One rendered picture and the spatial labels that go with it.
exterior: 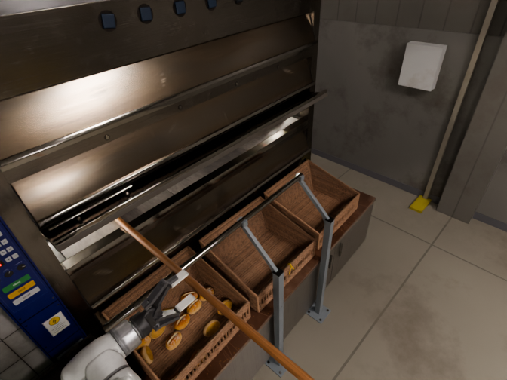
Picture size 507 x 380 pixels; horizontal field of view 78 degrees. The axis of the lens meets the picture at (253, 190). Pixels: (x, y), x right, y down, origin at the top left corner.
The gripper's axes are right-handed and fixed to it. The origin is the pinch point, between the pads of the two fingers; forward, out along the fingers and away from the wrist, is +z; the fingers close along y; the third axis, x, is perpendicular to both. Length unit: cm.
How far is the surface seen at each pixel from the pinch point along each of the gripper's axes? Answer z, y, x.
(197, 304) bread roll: 19, 67, -34
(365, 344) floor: 94, 130, 41
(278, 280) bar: 44, 38, 5
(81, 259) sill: -17, 12, -55
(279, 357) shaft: 5.7, 10.0, 35.7
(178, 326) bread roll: 4, 67, -32
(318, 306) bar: 92, 120, 3
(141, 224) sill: 12, 13, -55
